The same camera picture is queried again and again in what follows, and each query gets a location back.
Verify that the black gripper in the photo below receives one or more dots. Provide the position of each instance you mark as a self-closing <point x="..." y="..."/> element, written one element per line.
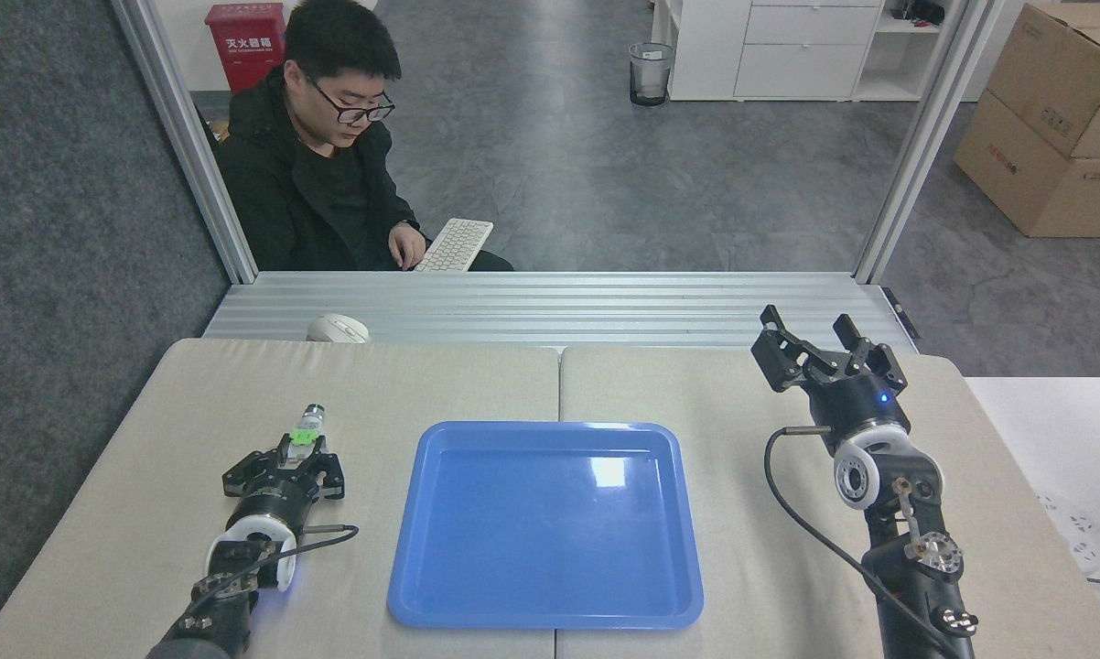
<point x="280" y="503"/>
<point x="857" y="403"/>

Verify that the green switch part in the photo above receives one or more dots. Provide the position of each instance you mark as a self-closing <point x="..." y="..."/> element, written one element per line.
<point x="306" y="430"/>

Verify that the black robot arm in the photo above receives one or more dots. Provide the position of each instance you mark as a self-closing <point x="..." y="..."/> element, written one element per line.
<point x="907" y="567"/>
<point x="230" y="586"/>

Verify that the blue plastic tray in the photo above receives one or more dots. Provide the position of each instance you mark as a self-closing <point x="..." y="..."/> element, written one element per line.
<point x="545" y="531"/>

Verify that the person's left hand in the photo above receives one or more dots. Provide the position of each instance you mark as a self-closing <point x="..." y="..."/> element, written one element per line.
<point x="408" y="249"/>

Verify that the white computer mouse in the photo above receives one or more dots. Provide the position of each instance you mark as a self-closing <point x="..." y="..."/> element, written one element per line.
<point x="338" y="329"/>

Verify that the white side table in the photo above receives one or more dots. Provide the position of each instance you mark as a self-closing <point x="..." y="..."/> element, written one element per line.
<point x="1053" y="439"/>

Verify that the large cardboard box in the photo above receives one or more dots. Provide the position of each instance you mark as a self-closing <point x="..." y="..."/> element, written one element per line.
<point x="1026" y="178"/>

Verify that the white keyboard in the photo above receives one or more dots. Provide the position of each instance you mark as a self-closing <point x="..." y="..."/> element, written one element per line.
<point x="457" y="244"/>

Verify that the person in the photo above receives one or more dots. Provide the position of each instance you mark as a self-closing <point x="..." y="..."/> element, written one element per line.
<point x="312" y="183"/>

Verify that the white power strip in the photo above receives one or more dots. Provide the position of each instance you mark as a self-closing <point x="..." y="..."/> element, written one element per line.
<point x="1073" y="535"/>

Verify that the white drawer cabinet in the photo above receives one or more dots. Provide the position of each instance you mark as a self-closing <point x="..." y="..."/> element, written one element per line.
<point x="788" y="55"/>

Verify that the white open shelf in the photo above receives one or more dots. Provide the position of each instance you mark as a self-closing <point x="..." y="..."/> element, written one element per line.
<point x="902" y="55"/>

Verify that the grey mesh waste bin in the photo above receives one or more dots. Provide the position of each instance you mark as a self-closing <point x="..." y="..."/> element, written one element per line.
<point x="651" y="73"/>

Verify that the small cardboard box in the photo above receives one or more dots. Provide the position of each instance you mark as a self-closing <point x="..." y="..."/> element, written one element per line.
<point x="1058" y="82"/>

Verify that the red fire extinguisher box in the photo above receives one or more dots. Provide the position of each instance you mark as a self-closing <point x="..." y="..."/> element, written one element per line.
<point x="243" y="46"/>

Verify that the black rail end cap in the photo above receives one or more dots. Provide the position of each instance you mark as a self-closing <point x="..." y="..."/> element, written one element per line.
<point x="901" y="313"/>

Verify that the silver aluminium rail platform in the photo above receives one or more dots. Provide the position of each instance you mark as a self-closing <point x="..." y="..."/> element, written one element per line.
<point x="605" y="307"/>

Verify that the silver aluminium post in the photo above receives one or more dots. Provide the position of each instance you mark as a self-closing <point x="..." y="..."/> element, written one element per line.
<point x="925" y="146"/>
<point x="188" y="146"/>

